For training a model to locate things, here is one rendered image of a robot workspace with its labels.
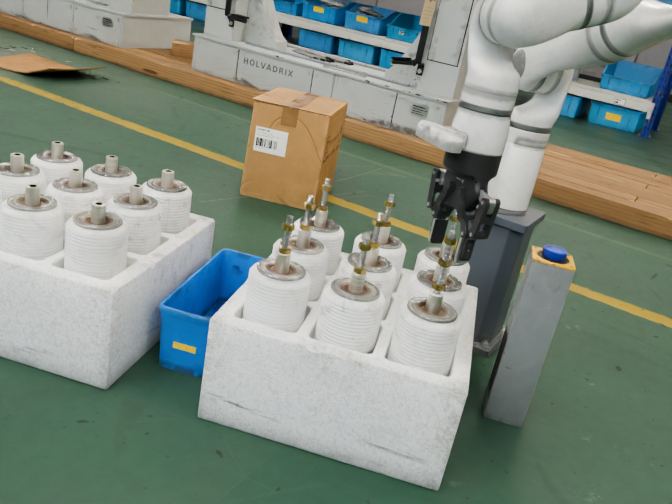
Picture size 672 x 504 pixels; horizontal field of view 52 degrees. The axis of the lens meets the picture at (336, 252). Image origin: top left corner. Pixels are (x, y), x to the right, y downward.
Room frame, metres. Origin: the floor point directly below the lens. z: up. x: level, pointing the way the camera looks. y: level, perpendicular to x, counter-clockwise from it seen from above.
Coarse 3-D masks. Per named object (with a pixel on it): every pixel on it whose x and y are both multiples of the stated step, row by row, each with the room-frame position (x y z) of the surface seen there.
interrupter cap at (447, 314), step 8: (408, 304) 0.91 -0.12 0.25; (416, 304) 0.92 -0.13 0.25; (424, 304) 0.93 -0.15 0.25; (448, 304) 0.94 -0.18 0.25; (416, 312) 0.89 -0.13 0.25; (424, 312) 0.90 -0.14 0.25; (440, 312) 0.91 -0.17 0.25; (448, 312) 0.91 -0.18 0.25; (456, 312) 0.92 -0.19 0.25; (432, 320) 0.88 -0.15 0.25; (440, 320) 0.88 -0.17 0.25; (448, 320) 0.88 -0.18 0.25
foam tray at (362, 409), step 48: (240, 288) 1.01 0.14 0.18; (240, 336) 0.88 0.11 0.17; (288, 336) 0.88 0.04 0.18; (384, 336) 0.94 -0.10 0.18; (240, 384) 0.88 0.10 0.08; (288, 384) 0.87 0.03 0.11; (336, 384) 0.86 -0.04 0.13; (384, 384) 0.84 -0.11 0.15; (432, 384) 0.83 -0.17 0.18; (288, 432) 0.86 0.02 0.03; (336, 432) 0.85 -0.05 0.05; (384, 432) 0.84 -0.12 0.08; (432, 432) 0.83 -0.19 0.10; (432, 480) 0.83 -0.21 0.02
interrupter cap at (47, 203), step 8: (8, 200) 1.00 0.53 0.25; (16, 200) 1.01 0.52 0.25; (24, 200) 1.02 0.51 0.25; (40, 200) 1.04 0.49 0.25; (48, 200) 1.04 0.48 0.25; (56, 200) 1.04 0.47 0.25; (16, 208) 0.98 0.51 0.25; (24, 208) 0.98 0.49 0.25; (32, 208) 0.99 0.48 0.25; (40, 208) 1.00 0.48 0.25; (48, 208) 1.00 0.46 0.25
